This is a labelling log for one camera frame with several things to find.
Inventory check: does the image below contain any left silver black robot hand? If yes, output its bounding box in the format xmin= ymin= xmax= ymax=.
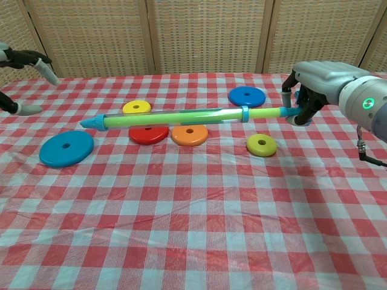
xmin=0 ymin=40 xmax=61 ymax=116

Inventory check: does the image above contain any clear blue-capped plastic tube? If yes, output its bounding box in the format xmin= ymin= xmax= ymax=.
xmin=79 ymin=105 xmax=250 ymax=132

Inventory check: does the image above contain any black arm connector cable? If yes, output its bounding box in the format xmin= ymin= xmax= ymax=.
xmin=355 ymin=124 xmax=387 ymax=167

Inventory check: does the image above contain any blue plastic disc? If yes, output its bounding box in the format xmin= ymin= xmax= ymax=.
xmin=227 ymin=86 xmax=266 ymax=108

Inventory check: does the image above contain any wicker folding screen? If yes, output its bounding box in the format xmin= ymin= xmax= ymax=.
xmin=0 ymin=0 xmax=387 ymax=88

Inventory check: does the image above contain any orange plastic disc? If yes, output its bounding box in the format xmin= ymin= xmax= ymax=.
xmin=171 ymin=123 xmax=209 ymax=147

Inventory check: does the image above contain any yellow plastic disc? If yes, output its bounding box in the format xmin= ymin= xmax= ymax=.
xmin=122 ymin=100 xmax=151 ymax=115

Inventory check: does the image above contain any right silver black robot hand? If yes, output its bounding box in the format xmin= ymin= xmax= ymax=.
xmin=281 ymin=60 xmax=363 ymax=126

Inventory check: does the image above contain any large teal plastic disc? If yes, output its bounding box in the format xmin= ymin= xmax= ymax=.
xmin=38 ymin=130 xmax=94 ymax=169

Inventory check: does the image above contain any red white checkered tablecloth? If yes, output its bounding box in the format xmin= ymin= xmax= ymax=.
xmin=0 ymin=71 xmax=387 ymax=290

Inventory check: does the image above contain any red plastic disc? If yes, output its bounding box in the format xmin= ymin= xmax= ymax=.
xmin=129 ymin=125 xmax=169 ymax=146

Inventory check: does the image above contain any small yellow-green plastic disc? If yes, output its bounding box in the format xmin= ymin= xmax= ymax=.
xmin=246 ymin=134 xmax=278 ymax=158

